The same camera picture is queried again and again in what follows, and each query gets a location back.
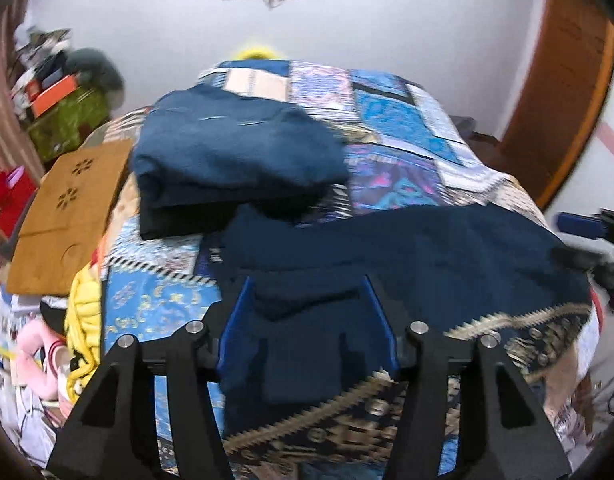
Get navy patterned large garment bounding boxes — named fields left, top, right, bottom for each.
left=202, top=204, right=595, bottom=470

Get folded blue denim clothes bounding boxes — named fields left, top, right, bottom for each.
left=131, top=84, right=348, bottom=240

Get yellow cloth at bedside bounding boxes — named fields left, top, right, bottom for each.
left=64, top=263, right=102, bottom=403

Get brown wooden door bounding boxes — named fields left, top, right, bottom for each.
left=499, top=0, right=614, bottom=209

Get brown wooden bedside board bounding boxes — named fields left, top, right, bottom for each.
left=6, top=140, right=133, bottom=296

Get blue patchwork bed cover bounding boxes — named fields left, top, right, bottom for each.
left=81, top=58, right=601, bottom=480

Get red bag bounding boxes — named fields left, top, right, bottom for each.
left=0, top=166, right=37, bottom=240

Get striped maroon curtain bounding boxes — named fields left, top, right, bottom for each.
left=0, top=0, right=44, bottom=182

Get orange box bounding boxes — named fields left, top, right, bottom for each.
left=31, top=75, right=78, bottom=118

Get dark green plush bag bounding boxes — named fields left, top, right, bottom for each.
left=64, top=48, right=124, bottom=110

